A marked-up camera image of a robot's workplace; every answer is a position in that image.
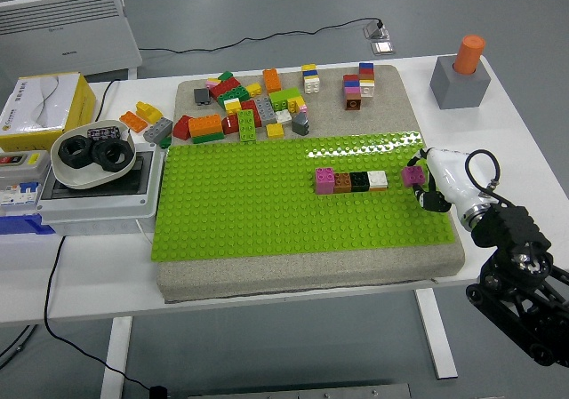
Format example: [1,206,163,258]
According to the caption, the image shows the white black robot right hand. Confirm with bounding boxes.
[410,148,495,217]

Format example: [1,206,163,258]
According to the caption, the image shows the purple toy brick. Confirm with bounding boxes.
[402,165,429,188]

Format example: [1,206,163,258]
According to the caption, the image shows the white over orange toy brick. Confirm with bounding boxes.
[367,170,390,193]

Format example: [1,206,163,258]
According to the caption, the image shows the black toy brick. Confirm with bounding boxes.
[349,172,372,194]

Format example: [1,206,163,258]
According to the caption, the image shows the brown toy brick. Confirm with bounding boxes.
[333,172,353,195]

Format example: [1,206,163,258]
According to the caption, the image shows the pink toy brick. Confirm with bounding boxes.
[314,167,336,196]

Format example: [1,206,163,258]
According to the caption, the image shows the green studded baseplate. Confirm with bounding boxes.
[149,130,459,263]

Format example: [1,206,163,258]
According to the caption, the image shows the orange over green brick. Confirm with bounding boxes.
[188,114,226,146]

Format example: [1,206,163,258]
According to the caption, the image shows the grey square block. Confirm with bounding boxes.
[429,55,492,111]

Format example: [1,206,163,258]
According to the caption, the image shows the orange cylinder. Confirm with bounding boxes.
[453,34,487,76]

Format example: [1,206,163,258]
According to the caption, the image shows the blue red orange white stack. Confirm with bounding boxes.
[357,61,377,100]

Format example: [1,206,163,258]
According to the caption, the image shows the red blue pink brown stack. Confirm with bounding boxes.
[341,74,363,113]

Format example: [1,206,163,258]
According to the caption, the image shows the dark grey slope brick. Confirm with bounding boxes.
[291,111,312,136]

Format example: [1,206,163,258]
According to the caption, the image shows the silver floor socket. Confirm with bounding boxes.
[363,21,393,41]

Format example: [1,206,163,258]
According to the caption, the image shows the white table leg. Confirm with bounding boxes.
[414,288,460,380]
[100,315,134,399]

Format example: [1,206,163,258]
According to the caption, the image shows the yellow blue white brick stack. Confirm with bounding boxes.
[301,63,323,96]

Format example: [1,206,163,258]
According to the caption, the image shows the grey-brown mat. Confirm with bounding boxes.
[156,64,467,305]

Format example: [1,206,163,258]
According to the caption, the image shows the lime wide brick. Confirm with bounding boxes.
[268,86,304,113]

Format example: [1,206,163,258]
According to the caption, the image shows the grey long brick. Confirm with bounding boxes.
[253,96,279,127]

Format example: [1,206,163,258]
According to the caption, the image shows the orange long brick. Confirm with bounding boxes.
[261,68,283,95]

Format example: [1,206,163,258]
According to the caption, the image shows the lime long brick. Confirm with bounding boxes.
[236,108,259,144]

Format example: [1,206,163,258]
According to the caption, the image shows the red rounded brick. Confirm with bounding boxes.
[220,114,242,136]

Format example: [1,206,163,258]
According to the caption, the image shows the red long brick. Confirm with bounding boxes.
[208,78,242,103]

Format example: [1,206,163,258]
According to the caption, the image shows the grey metal plate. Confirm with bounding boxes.
[186,382,413,399]

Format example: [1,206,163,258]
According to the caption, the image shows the red slope brick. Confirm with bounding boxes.
[172,115,195,142]

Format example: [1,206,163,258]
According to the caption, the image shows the light grey brick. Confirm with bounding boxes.
[142,116,174,145]

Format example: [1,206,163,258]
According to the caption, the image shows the yellow slope brick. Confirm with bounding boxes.
[135,100,164,123]

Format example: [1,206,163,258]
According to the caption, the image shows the orange flat brick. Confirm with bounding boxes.
[119,110,148,134]

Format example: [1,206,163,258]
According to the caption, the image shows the small black patterned part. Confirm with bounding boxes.
[86,125,122,142]

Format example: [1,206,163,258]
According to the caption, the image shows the beige bowl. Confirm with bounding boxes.
[50,121,138,191]

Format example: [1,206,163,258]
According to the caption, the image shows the white panel heater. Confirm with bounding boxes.
[0,0,144,81]

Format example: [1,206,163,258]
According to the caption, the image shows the yellow white tissue box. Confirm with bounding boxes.
[0,72,97,154]

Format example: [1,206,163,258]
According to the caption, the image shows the grey circuit breaker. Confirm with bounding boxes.
[0,149,52,218]

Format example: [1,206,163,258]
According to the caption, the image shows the black floor cable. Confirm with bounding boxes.
[139,18,379,55]

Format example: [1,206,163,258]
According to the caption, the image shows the thin white wire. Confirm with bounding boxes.
[134,219,154,244]

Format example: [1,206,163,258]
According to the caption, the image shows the white grey electrical enclosure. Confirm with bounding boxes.
[36,142,167,236]

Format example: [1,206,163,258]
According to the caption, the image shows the grey floor cable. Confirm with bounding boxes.
[0,324,39,370]

